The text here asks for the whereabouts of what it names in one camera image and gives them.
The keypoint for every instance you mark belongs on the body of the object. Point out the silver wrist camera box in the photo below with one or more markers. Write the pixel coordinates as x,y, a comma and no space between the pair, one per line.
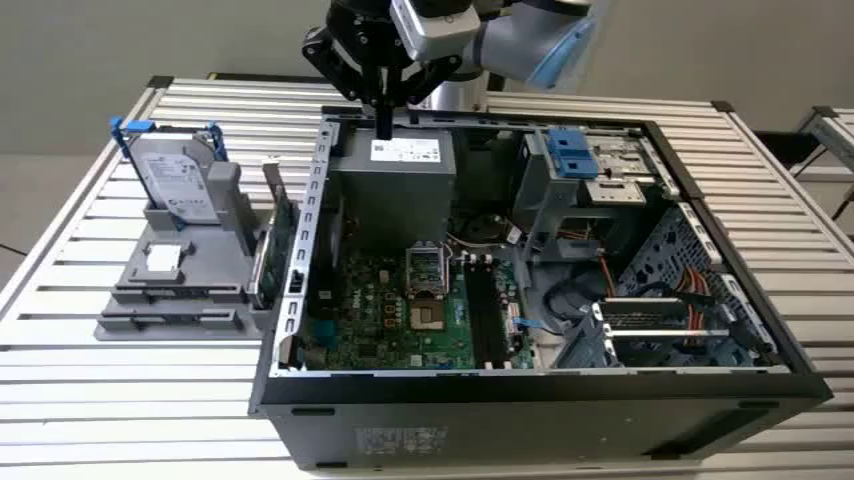
440,30

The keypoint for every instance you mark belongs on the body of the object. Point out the white four-pin connector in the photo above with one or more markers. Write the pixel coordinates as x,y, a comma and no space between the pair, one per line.
383,275

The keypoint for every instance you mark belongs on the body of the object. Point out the CPU socket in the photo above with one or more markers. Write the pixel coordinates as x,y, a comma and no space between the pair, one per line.
427,315

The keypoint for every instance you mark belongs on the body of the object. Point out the black PC case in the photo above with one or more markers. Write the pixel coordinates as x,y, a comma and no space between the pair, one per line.
467,430

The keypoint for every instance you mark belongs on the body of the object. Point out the silver CPU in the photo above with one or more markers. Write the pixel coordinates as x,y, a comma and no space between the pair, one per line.
163,257

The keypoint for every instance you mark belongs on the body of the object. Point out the grey parts rack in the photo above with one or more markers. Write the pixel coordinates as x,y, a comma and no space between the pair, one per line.
220,260

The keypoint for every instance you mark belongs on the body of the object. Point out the blue plastic drive latch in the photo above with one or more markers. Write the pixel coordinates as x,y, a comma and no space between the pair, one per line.
570,150

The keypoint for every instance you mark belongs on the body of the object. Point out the green graphics card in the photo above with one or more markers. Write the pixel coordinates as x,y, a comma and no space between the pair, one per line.
270,270

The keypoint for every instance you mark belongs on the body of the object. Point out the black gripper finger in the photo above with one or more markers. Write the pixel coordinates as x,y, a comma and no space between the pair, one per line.
416,85
336,65

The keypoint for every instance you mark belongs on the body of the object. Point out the grey power supply unit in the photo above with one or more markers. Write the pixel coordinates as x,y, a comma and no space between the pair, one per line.
394,200

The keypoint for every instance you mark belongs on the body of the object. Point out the black RAM slot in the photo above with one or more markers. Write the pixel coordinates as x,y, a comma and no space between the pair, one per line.
474,310
499,310
482,310
491,310

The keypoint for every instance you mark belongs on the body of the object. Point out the green motherboard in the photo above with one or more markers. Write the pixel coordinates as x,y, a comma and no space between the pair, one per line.
400,350

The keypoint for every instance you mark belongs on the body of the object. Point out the silver drive bay cage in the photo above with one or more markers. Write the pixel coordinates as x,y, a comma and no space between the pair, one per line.
614,192

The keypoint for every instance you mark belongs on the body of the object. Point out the metal slat side table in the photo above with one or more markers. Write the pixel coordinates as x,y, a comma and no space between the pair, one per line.
837,135

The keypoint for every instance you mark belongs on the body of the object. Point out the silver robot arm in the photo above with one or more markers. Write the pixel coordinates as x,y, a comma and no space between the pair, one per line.
521,40

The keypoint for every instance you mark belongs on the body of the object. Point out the black square controller chip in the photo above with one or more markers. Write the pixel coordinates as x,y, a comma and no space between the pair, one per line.
368,350

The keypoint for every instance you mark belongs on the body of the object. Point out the hard disk in blue carrier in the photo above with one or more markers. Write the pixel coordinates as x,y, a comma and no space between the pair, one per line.
174,175

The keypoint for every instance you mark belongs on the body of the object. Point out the RAM memory stick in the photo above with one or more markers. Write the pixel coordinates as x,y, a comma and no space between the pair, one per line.
176,291
174,317

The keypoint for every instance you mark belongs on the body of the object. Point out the orange square inductor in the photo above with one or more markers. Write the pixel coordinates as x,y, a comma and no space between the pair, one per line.
388,311
390,323

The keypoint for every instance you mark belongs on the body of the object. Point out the round case speaker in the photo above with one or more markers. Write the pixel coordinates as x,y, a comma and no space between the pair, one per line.
483,227

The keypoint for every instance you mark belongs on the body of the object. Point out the teal board connector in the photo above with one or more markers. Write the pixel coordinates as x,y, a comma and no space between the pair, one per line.
322,335

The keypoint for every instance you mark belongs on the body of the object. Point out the grey metal disk bay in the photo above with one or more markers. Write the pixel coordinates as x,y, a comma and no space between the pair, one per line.
641,333

